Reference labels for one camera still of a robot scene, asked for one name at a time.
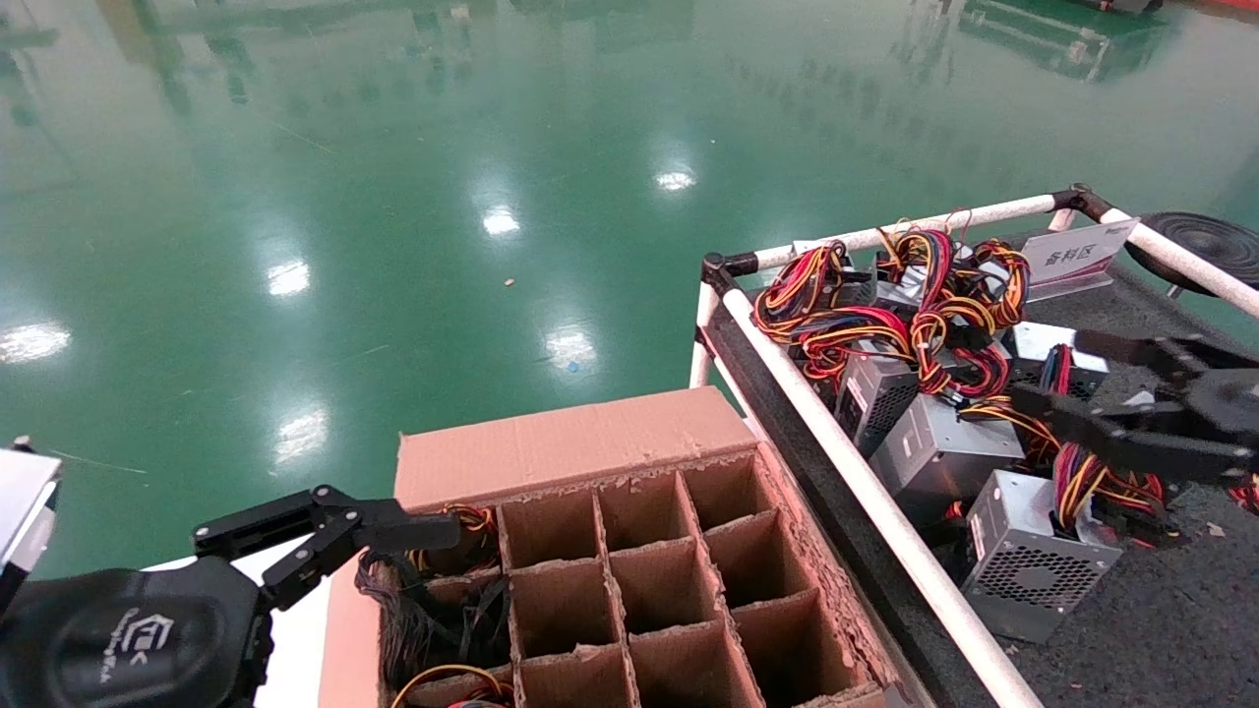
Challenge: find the black pipe corner connector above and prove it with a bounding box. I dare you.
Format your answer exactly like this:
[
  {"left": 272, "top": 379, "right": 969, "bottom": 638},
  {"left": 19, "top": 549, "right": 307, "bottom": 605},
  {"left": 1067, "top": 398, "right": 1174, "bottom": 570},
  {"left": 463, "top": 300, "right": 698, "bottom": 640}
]
[
  {"left": 702, "top": 252, "right": 760, "bottom": 296},
  {"left": 1050, "top": 183, "right": 1117, "bottom": 225}
]

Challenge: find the brown cardboard box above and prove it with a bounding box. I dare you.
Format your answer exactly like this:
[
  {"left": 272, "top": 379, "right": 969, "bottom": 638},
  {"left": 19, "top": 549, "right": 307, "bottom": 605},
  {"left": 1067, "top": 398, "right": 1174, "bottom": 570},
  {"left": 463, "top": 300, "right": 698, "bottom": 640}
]
[{"left": 320, "top": 385, "right": 921, "bottom": 708}]

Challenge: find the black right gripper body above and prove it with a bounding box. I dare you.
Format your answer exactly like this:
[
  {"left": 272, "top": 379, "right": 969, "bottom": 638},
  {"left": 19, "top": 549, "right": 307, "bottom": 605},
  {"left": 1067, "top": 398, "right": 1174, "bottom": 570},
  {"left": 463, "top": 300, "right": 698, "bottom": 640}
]
[{"left": 1183, "top": 367, "right": 1259, "bottom": 450}]

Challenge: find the long white cart rail pipe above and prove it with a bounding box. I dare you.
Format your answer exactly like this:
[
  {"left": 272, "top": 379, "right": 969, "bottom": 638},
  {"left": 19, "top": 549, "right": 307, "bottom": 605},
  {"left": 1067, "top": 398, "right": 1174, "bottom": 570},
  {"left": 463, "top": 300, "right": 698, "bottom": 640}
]
[{"left": 723, "top": 290, "right": 1046, "bottom": 708}]

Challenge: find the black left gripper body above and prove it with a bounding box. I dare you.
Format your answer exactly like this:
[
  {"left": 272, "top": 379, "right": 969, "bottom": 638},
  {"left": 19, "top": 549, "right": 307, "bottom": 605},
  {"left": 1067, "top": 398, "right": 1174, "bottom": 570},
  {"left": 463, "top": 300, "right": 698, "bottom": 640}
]
[{"left": 0, "top": 556, "right": 278, "bottom": 708}]

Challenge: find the orange blue cable bundle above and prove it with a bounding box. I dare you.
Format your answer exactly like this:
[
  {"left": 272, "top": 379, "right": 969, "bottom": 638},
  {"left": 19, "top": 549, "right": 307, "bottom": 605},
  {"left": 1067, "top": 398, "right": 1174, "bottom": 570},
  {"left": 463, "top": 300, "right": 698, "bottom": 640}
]
[{"left": 959, "top": 344, "right": 1078, "bottom": 463}]

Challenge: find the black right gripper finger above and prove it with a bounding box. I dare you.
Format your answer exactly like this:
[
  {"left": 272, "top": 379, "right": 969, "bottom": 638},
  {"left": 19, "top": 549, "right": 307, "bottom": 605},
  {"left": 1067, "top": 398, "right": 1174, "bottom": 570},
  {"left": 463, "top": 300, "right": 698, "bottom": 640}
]
[
  {"left": 1071, "top": 329, "right": 1259, "bottom": 384},
  {"left": 1010, "top": 383, "right": 1259, "bottom": 484}
]

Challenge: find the silver power supply shiny lid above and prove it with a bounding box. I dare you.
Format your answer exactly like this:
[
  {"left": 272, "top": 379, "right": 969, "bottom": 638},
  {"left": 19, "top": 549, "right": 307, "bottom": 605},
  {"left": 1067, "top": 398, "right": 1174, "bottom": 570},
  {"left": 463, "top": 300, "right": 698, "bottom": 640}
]
[{"left": 1008, "top": 322, "right": 1110, "bottom": 399}]

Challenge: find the white label sign stand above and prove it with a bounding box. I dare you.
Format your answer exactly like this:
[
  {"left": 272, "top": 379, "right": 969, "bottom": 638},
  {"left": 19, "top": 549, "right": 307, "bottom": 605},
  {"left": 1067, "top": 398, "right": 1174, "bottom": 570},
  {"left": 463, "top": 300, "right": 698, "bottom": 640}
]
[{"left": 1021, "top": 217, "right": 1142, "bottom": 302}]

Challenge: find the cardboard divider grid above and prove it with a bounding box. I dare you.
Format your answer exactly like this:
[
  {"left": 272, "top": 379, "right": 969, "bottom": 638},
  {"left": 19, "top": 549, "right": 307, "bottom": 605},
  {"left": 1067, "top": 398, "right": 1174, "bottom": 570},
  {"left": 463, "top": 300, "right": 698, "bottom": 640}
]
[{"left": 393, "top": 452, "right": 891, "bottom": 708}]

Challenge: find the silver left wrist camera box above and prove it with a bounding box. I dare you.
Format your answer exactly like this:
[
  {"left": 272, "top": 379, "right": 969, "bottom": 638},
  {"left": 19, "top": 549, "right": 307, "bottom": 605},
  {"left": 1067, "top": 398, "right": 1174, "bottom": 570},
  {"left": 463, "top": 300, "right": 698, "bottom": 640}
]
[{"left": 0, "top": 447, "right": 66, "bottom": 601}]

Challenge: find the yellow cable loop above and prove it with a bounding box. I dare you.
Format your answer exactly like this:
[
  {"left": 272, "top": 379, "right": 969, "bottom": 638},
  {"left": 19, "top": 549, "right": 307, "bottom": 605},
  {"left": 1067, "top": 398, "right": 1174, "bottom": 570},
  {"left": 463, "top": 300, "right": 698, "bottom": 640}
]
[{"left": 390, "top": 663, "right": 514, "bottom": 708}]

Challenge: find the grey power supply, centre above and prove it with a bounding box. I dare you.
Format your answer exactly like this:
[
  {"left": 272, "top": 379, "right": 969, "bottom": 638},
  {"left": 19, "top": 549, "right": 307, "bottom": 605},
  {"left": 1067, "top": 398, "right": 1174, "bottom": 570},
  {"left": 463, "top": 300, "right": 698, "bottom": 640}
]
[{"left": 870, "top": 393, "right": 1024, "bottom": 524}]

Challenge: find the grey power supply with fan grille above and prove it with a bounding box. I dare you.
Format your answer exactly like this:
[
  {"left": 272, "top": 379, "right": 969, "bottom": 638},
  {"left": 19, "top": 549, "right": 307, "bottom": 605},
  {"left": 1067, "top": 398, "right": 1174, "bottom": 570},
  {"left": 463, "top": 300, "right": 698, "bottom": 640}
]
[{"left": 962, "top": 470, "right": 1124, "bottom": 645}]

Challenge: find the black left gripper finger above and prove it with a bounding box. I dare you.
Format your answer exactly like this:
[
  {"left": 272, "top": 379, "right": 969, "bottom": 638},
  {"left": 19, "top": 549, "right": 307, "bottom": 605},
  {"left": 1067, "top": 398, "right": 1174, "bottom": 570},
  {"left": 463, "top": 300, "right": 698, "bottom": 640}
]
[{"left": 193, "top": 485, "right": 464, "bottom": 613}]

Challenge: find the purple yellow cable bundle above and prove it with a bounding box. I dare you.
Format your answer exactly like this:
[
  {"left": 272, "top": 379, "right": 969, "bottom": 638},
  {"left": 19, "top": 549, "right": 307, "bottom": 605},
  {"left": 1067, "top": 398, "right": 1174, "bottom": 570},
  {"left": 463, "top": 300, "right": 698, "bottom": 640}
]
[{"left": 1050, "top": 442, "right": 1176, "bottom": 547}]

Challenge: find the black cable bundle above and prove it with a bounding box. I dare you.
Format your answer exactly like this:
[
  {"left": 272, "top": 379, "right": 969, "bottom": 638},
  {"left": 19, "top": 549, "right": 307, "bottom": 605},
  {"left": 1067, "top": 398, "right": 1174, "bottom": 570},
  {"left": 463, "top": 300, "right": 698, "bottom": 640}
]
[{"left": 356, "top": 551, "right": 514, "bottom": 689}]

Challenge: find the grey power supply barcode label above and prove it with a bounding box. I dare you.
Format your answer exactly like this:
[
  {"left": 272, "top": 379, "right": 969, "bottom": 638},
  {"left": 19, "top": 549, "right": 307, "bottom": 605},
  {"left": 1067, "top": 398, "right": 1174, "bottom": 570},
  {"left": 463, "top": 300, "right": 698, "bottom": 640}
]
[{"left": 836, "top": 351, "right": 921, "bottom": 456}]

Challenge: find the red yellow blue cable bundle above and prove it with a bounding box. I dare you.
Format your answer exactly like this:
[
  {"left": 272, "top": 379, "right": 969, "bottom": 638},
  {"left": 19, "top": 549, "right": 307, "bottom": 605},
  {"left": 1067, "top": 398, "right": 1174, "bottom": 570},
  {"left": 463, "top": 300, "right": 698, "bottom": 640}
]
[{"left": 875, "top": 226, "right": 1032, "bottom": 402}]

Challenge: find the white cart leg pipe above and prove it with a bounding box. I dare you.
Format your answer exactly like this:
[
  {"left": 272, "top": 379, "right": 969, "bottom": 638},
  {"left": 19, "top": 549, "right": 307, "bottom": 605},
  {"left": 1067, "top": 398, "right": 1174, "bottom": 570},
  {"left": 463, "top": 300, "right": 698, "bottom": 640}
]
[{"left": 689, "top": 283, "right": 721, "bottom": 389}]

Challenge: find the black round disc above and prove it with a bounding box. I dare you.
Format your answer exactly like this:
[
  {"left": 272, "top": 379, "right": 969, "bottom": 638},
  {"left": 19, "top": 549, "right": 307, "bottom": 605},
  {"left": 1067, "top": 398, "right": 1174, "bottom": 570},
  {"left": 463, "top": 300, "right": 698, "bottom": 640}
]
[{"left": 1124, "top": 211, "right": 1259, "bottom": 298}]

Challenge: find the grey power supply under cables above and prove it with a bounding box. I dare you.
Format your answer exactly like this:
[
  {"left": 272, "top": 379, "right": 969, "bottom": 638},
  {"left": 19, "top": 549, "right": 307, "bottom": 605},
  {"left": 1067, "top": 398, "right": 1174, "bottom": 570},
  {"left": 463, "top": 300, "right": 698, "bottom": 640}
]
[{"left": 856, "top": 258, "right": 950, "bottom": 318}]

